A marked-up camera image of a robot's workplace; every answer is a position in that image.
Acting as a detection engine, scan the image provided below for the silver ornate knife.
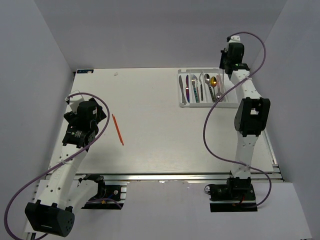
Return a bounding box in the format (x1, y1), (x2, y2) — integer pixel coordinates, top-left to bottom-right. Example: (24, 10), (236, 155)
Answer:
(178, 75), (187, 105)

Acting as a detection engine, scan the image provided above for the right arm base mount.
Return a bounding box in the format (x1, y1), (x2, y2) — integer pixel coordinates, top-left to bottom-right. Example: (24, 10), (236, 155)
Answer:
(204, 184), (258, 213)

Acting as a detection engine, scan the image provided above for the black patterned handle fork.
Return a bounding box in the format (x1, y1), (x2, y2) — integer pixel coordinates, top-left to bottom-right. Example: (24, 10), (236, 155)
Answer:
(198, 72), (204, 102)

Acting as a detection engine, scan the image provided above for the blue table label left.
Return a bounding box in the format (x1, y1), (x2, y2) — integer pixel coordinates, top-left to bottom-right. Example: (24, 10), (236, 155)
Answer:
(76, 69), (94, 74)

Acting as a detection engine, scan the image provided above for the iridescent purple knife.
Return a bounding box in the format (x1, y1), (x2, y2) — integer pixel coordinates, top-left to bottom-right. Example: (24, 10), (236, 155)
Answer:
(185, 75), (190, 103)

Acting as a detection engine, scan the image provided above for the pink handled fork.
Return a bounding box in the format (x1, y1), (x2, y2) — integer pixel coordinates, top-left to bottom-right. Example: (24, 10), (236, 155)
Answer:
(193, 74), (200, 95)

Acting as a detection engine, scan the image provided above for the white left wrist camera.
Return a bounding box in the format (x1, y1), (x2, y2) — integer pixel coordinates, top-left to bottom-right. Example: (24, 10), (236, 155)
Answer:
(64, 90), (85, 113)

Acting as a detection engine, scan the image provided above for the orange chopstick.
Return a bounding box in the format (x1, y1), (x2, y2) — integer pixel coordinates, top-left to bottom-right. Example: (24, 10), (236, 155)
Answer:
(111, 114), (125, 146)

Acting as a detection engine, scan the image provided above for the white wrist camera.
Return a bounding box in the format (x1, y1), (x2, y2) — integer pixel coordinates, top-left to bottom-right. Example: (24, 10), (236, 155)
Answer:
(64, 90), (85, 113)
(226, 35), (241, 44)

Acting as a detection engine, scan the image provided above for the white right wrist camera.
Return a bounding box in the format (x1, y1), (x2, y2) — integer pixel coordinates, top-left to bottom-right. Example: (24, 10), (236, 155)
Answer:
(226, 35), (241, 44)

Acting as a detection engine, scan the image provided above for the teal handled fork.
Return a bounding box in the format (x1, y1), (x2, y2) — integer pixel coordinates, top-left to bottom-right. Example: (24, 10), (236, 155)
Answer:
(191, 74), (200, 103)

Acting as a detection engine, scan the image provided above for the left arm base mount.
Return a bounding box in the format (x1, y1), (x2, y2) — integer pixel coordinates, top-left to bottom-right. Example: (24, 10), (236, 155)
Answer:
(77, 174), (127, 210)

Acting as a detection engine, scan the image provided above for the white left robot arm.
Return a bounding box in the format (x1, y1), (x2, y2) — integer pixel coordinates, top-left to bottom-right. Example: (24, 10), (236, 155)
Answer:
(24, 97), (107, 237)

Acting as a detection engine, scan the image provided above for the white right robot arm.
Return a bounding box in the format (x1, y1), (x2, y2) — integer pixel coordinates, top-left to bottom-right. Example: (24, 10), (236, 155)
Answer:
(220, 40), (271, 201)

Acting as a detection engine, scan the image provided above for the black patterned handle spoon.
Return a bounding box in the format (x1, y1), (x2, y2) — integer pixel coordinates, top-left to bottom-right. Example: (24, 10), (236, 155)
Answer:
(204, 73), (215, 103)

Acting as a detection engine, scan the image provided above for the purple bowl ornate spoon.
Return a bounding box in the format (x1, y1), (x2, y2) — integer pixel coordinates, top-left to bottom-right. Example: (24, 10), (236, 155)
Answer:
(210, 76), (217, 102)

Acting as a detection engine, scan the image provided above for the white divided cutlery tray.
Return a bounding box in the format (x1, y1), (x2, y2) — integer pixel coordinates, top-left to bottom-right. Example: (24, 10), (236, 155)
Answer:
(177, 68), (233, 108)

